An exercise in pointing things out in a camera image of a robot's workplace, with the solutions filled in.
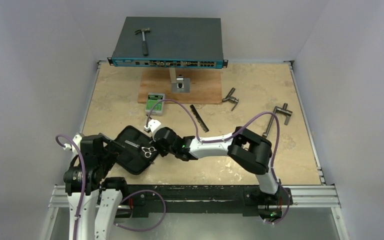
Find silver thinning scissors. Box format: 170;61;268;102
124;140;157;158

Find black zipper tool case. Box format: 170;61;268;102
114;125;159;175

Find black hair comb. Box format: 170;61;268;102
189;104;210;133

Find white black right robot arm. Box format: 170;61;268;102
151;127;281;204

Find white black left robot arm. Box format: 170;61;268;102
55;133;129;240

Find green grey device box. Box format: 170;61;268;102
145;92;166;116

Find brown wooden board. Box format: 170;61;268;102
137;67;222;104

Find small grey hammer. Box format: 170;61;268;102
134;27;151;57

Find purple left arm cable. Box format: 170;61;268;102
55;133;88;240

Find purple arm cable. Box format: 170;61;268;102
144;98;291;225
55;133;88;240

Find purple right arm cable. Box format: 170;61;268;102
144;98;291;225

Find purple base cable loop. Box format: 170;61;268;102
113;189;167;233

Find metal bracket stand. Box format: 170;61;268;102
169;67;191;93

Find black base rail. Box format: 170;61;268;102
116;184;294;220

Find small metal door handle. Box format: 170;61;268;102
221;87;239;111

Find grey network switch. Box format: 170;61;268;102
107;16;229;69

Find aluminium table frame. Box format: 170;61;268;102
44;60;350;240

